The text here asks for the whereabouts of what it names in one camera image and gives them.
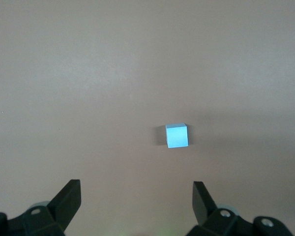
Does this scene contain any brown table mat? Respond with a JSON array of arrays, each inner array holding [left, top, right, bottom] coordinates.
[[0, 0, 295, 236]]

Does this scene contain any blue foam block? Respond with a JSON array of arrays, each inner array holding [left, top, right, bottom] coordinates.
[[165, 122, 189, 149]]

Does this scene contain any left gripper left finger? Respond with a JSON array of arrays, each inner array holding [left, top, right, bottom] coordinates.
[[0, 179, 82, 236]]

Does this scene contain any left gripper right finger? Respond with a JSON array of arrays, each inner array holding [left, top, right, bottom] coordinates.
[[186, 181, 293, 236]]

